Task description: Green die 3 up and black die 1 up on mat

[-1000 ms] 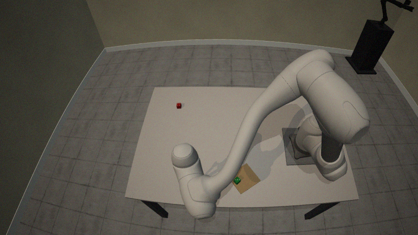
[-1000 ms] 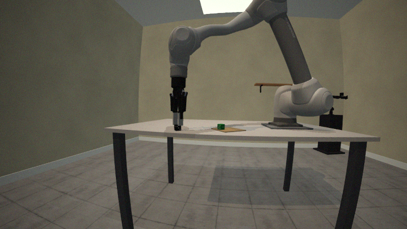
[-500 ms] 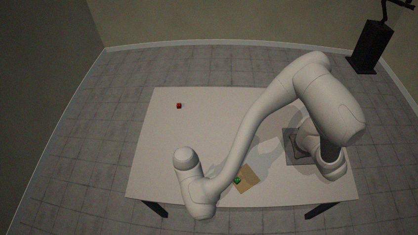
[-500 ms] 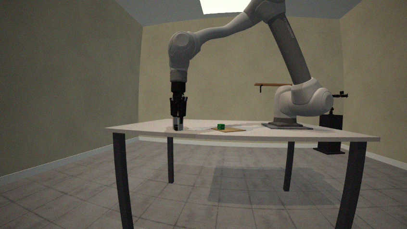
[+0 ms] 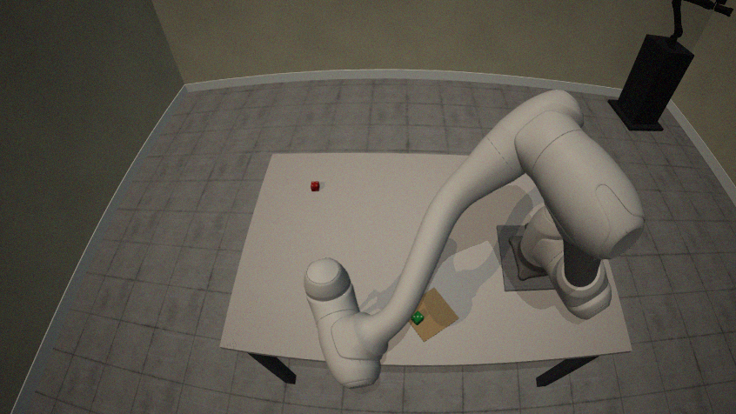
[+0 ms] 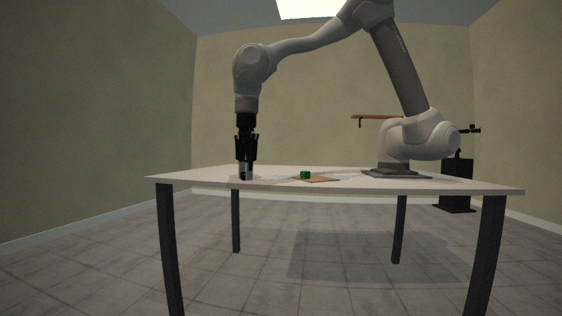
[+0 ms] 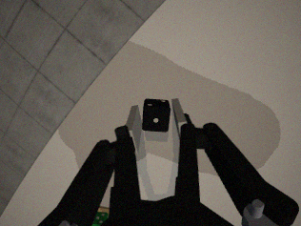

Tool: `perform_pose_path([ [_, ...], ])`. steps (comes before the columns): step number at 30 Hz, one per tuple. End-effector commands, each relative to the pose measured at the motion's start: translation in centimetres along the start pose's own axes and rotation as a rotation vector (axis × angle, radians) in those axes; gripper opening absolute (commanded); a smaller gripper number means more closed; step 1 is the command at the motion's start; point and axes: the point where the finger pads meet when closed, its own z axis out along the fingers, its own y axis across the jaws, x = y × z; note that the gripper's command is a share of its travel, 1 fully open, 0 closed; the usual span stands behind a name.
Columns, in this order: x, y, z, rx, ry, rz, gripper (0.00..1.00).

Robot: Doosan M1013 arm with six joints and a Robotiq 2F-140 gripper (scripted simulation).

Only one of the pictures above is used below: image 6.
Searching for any tan mat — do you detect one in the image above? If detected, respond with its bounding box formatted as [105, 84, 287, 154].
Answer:
[293, 175, 340, 183]

